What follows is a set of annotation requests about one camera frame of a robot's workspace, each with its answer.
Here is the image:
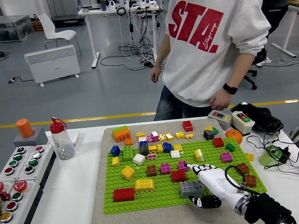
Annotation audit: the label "person's left hand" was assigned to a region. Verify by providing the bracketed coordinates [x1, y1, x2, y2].
[208, 92, 234, 112]

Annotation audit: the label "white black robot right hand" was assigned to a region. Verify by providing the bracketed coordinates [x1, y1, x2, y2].
[185, 163, 250, 210]

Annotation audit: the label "person's right hand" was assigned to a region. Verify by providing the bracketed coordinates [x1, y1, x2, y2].
[150, 66, 164, 84]

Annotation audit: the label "light grey long toy brick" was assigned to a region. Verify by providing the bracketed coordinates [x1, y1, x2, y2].
[180, 181, 204, 194]

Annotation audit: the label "dark grey long toy brick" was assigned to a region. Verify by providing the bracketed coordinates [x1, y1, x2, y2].
[181, 191, 203, 199]

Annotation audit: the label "brown square toy brick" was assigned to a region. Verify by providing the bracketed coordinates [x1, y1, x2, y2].
[244, 174, 257, 187]
[146, 164, 158, 177]
[235, 162, 250, 175]

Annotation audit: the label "red sloped toy brick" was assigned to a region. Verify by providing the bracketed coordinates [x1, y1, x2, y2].
[171, 169, 188, 183]

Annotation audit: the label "magenta square toy brick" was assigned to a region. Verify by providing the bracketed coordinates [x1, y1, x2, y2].
[160, 163, 172, 175]
[178, 160, 190, 173]
[221, 152, 234, 164]

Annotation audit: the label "green studded baseplate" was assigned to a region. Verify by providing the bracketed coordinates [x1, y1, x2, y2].
[103, 137, 268, 216]

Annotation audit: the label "yellow curved toy brick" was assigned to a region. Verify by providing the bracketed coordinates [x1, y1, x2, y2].
[135, 179, 156, 193]

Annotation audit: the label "large orange toy brick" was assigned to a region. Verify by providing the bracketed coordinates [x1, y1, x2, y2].
[114, 129, 132, 143]

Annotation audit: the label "tall green toy brick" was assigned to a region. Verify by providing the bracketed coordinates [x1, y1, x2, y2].
[123, 145, 134, 162]

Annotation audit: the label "large yellow square toy brick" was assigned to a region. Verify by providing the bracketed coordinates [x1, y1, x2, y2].
[121, 165, 136, 181]

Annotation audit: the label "red long toy brick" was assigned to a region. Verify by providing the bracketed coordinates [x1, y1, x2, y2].
[113, 188, 136, 203]

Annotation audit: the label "black wristwatch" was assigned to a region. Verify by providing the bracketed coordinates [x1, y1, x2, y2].
[222, 83, 238, 95]

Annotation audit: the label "orange fruit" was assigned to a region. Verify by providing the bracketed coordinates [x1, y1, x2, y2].
[225, 129, 243, 145]

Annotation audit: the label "person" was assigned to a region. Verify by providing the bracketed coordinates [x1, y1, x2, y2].
[150, 0, 271, 122]

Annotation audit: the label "black electronic device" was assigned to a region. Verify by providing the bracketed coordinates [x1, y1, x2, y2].
[230, 101, 285, 136]

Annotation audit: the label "green translucent cup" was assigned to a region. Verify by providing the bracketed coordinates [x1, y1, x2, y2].
[259, 146, 285, 167]

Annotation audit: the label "white power strip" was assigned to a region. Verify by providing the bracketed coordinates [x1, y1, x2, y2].
[256, 57, 272, 68]

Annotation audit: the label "black office chair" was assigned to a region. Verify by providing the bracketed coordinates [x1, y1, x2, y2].
[242, 0, 292, 91]

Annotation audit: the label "lime green flat brick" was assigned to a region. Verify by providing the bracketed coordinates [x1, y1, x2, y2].
[112, 126, 129, 134]

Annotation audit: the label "black plug adapter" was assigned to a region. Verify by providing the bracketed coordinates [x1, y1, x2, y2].
[279, 146, 292, 164]

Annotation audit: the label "white desk with gadgets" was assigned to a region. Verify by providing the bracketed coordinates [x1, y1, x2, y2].
[78, 2, 164, 69]

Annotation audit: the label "black platform dolly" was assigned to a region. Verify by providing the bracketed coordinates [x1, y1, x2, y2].
[51, 14, 86, 27]

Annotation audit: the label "white electric panel heater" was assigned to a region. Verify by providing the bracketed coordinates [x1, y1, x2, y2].
[24, 44, 81, 87]

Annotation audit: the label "white plastic chair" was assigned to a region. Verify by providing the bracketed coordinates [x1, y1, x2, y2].
[38, 13, 82, 56]

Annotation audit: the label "clear bottle with red cap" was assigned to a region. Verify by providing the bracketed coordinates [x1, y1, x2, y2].
[50, 117, 76, 161]

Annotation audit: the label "brown cardboard box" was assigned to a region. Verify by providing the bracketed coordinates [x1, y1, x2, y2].
[32, 20, 44, 32]

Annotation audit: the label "grey block base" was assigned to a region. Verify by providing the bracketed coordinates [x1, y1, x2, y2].
[13, 127, 49, 147]

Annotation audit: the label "orange cylinder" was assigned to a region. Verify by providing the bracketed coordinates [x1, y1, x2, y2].
[15, 118, 35, 138]

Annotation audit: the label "floor power socket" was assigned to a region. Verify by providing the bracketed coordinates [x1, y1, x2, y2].
[7, 75, 22, 84]

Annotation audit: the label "clear plastic crate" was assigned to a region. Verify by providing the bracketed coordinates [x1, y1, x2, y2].
[0, 15, 36, 43]

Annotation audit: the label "grey four-button control box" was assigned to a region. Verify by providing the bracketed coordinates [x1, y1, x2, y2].
[16, 144, 57, 189]
[0, 146, 36, 182]

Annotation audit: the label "control box with emergency stop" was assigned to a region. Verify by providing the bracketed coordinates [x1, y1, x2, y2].
[0, 179, 45, 224]

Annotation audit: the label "grey two-button switch box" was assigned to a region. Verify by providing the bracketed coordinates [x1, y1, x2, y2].
[207, 109, 234, 131]

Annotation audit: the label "hanging desk cables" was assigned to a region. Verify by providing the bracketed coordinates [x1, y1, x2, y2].
[100, 6, 163, 70]

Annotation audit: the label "beige two-button switch box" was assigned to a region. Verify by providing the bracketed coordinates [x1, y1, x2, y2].
[231, 111, 256, 137]

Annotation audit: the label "thin black cable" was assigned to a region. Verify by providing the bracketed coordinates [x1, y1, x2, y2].
[246, 134, 299, 175]

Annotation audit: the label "white desk frame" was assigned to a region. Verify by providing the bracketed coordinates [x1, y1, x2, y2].
[271, 4, 299, 58]

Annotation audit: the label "red valve handle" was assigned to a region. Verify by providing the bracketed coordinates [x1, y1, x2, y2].
[0, 191, 12, 203]

